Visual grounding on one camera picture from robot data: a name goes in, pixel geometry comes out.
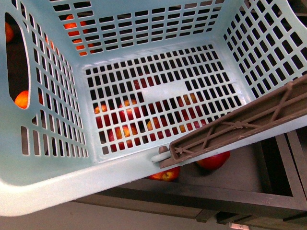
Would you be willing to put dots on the light blue plastic basket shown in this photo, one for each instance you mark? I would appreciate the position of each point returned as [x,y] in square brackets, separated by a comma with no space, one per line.
[229,52]

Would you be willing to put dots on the red apple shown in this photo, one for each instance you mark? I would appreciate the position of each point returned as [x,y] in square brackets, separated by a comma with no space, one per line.
[123,132]
[188,99]
[102,119]
[188,120]
[214,162]
[129,111]
[158,129]
[167,176]
[143,83]

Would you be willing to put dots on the orange fruit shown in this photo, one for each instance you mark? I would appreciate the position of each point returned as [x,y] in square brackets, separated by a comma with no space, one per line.
[9,32]
[22,99]
[72,26]
[81,48]

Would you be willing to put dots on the black wooden fruit tray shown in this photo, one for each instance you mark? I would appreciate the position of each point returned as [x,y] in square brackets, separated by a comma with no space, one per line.
[263,184]

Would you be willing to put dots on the brown basket handle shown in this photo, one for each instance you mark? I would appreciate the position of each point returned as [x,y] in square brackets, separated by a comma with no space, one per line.
[280,111]

